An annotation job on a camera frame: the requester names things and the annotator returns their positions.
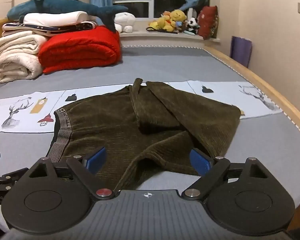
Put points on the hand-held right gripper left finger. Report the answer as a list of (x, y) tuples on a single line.
[(97, 160)]

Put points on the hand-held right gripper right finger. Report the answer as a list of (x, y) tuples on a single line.
[(198, 162)]

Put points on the olive green knit sweater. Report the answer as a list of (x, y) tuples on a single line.
[(110, 120)]

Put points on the cream folded blanket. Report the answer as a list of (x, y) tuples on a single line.
[(15, 55)]

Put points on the red folded quilt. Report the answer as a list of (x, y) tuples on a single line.
[(80, 50)]

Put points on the purple board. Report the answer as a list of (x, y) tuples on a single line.
[(240, 51)]

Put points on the bay window ledge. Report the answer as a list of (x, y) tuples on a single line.
[(152, 38)]

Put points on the panda plush toy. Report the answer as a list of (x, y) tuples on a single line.
[(192, 23)]

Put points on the red cushion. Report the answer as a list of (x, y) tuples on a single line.
[(208, 22)]

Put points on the navy striped folded blanket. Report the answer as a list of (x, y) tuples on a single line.
[(52, 26)]

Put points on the white plush toy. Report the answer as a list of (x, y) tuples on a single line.
[(125, 21)]

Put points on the yellow orange plush toy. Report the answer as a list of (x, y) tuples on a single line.
[(162, 22)]

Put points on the yellow bear plush toy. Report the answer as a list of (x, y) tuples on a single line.
[(177, 16)]

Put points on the white folded pillow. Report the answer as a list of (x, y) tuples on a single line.
[(55, 17)]

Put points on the teal shark plush toy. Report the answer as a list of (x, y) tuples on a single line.
[(60, 5)]

